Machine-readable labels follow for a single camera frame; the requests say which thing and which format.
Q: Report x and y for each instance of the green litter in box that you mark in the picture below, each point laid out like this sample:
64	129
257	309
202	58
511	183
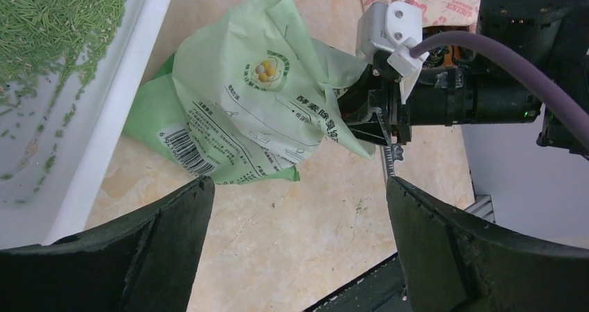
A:
52	57

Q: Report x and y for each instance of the green cat litter bag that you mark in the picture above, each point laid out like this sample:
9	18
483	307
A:
247	98

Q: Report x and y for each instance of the white plastic litter box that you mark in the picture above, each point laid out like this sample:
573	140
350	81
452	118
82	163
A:
63	207

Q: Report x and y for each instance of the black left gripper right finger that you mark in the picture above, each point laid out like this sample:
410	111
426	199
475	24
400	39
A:
455	261

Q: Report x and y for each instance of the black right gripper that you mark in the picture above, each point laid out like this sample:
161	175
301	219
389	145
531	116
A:
444	96

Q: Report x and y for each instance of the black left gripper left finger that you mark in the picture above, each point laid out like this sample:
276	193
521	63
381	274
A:
145	260

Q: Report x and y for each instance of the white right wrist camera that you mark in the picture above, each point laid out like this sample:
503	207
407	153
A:
394	29

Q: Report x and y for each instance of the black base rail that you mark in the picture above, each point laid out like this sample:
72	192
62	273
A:
381	288

